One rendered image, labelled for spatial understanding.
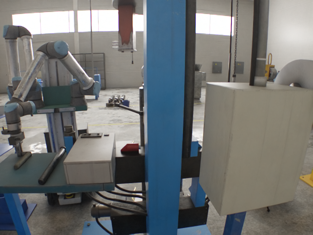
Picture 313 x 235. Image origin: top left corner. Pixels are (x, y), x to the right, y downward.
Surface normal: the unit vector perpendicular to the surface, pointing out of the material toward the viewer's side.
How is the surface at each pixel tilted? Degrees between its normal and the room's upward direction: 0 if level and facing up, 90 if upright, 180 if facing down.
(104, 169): 90
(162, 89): 90
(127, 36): 90
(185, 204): 0
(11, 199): 90
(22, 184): 0
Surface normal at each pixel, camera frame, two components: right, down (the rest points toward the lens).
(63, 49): 0.94, 0.00
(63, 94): 0.29, 0.25
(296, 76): -0.99, 0.04
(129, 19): -0.08, 0.26
